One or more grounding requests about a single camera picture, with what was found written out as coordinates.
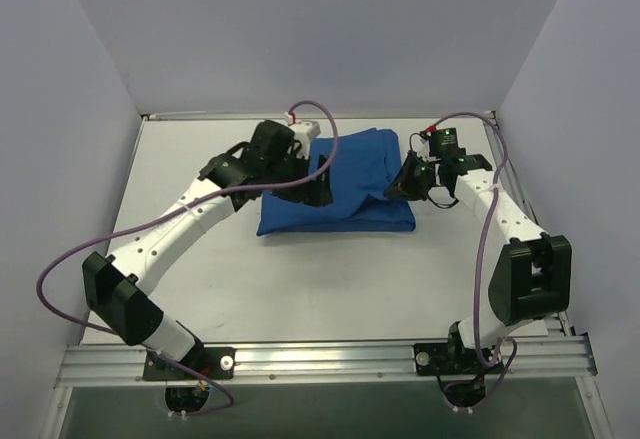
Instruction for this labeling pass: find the blue surgical wrap cloth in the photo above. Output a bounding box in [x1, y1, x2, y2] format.
[256, 128, 416, 236]

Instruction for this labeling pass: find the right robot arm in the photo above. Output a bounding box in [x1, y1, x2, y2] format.
[385, 126, 572, 372]

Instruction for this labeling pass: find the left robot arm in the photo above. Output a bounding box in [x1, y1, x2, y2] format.
[82, 119, 332, 378]

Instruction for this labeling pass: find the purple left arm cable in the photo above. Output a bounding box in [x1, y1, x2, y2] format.
[36, 100, 340, 413]

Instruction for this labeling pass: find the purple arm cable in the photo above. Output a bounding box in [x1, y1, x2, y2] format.
[428, 111, 518, 406]
[36, 100, 340, 413]

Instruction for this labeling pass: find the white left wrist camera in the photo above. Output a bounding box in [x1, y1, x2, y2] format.
[288, 120, 321, 147]

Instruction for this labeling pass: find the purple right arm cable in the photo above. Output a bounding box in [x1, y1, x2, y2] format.
[428, 111, 518, 406]

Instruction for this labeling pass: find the aluminium back rail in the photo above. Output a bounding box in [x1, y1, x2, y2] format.
[140, 110, 496, 121]

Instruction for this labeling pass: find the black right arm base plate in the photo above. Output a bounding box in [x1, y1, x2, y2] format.
[412, 342, 504, 377]

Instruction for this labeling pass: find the aluminium right side rail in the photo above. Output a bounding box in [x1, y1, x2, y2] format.
[483, 111, 576, 340]

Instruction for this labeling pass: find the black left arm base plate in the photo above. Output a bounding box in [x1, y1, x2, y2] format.
[142, 346, 236, 382]

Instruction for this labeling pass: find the aluminium front frame rail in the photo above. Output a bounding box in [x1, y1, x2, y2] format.
[56, 334, 597, 388]

